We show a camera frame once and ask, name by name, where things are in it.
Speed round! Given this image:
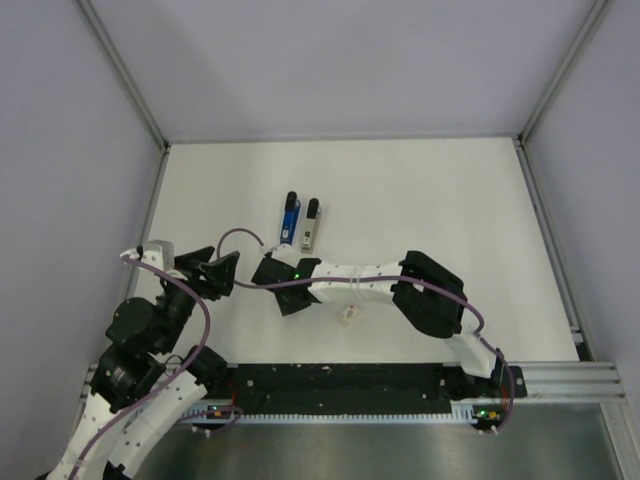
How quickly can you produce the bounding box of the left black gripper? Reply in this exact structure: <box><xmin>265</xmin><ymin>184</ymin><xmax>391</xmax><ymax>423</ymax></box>
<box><xmin>157</xmin><ymin>245</ymin><xmax>240</xmax><ymax>352</ymax></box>

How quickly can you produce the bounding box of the grey black stapler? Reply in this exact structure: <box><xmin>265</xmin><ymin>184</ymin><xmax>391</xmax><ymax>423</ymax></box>
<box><xmin>301</xmin><ymin>198</ymin><xmax>322</xmax><ymax>254</ymax></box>

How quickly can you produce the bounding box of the blue black stapler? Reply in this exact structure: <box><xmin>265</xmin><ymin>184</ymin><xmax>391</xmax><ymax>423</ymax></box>
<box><xmin>279</xmin><ymin>191</ymin><xmax>301</xmax><ymax>245</ymax></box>

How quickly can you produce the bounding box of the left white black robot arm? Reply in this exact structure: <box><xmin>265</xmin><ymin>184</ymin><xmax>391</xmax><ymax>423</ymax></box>
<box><xmin>44</xmin><ymin>241</ymin><xmax>240</xmax><ymax>479</ymax></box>

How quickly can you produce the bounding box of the closed staple box red logo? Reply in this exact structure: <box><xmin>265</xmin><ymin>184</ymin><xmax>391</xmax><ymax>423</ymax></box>
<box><xmin>337</xmin><ymin>303</ymin><xmax>361</xmax><ymax>327</ymax></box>

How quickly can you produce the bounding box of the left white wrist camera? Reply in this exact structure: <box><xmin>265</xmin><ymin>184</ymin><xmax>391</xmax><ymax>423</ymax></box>
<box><xmin>120</xmin><ymin>240</ymin><xmax>175</xmax><ymax>274</ymax></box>

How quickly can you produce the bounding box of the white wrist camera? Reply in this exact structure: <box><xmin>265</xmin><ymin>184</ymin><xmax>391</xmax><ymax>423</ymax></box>
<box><xmin>260</xmin><ymin>243</ymin><xmax>296</xmax><ymax>263</ymax></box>
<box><xmin>120</xmin><ymin>240</ymin><xmax>175</xmax><ymax>274</ymax></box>

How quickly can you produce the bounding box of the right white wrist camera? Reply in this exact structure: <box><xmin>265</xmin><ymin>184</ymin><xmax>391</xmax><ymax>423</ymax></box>
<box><xmin>260</xmin><ymin>243</ymin><xmax>296</xmax><ymax>263</ymax></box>

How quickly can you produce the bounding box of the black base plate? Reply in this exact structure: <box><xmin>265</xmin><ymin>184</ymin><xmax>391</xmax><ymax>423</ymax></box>
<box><xmin>211</xmin><ymin>363</ymin><xmax>527</xmax><ymax>416</ymax></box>

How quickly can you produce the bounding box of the grey slotted cable duct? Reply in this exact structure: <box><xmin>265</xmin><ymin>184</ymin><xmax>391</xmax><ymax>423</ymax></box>
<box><xmin>184</xmin><ymin>402</ymin><xmax>480</xmax><ymax>426</ymax></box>

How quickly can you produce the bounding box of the left aluminium frame post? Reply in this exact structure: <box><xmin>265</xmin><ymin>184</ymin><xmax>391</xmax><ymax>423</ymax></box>
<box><xmin>74</xmin><ymin>0</ymin><xmax>169</xmax><ymax>153</ymax></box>

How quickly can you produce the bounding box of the aluminium frame post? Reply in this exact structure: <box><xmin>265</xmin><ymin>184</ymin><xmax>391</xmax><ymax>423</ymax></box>
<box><xmin>74</xmin><ymin>0</ymin><xmax>169</xmax><ymax>153</ymax></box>
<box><xmin>518</xmin><ymin>0</ymin><xmax>614</xmax><ymax>148</ymax></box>

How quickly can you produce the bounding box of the aluminium rail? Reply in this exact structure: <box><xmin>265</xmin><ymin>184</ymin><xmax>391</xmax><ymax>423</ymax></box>
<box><xmin>519</xmin><ymin>362</ymin><xmax>626</xmax><ymax>403</ymax></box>

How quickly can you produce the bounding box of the right aluminium frame post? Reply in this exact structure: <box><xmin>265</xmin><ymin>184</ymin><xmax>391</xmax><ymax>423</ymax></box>
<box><xmin>518</xmin><ymin>0</ymin><xmax>614</xmax><ymax>148</ymax></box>

